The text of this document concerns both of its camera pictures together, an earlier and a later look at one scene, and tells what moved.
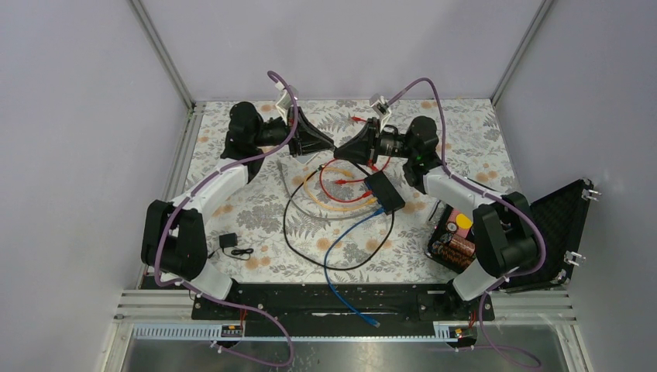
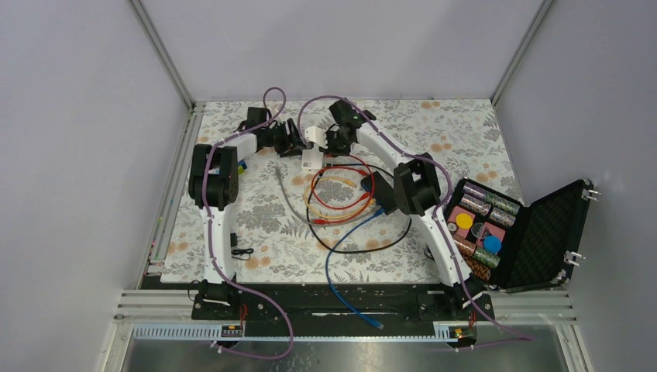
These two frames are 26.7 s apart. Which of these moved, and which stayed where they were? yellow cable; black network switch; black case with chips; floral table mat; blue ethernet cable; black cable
Moved: black cable; yellow cable
Stayed: floral table mat; black network switch; blue ethernet cable; black case with chips
